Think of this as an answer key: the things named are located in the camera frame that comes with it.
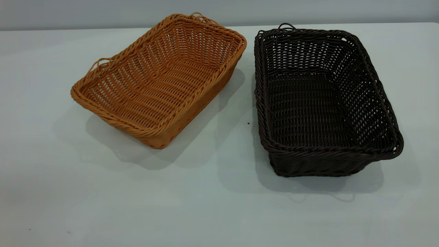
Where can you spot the light brown wicker basket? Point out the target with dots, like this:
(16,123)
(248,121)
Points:
(161,89)

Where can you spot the dark brown wicker basket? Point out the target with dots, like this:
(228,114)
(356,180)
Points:
(308,109)

